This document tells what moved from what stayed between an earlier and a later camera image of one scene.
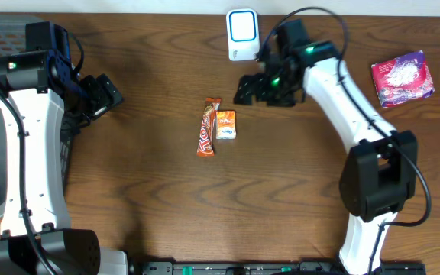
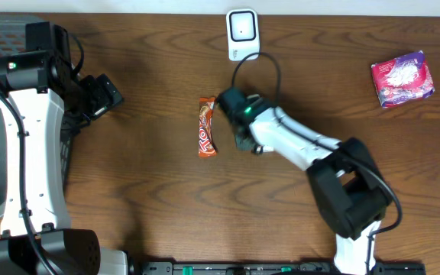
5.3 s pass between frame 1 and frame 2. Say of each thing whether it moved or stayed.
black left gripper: stayed
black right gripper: moved
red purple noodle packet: stayed
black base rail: stayed
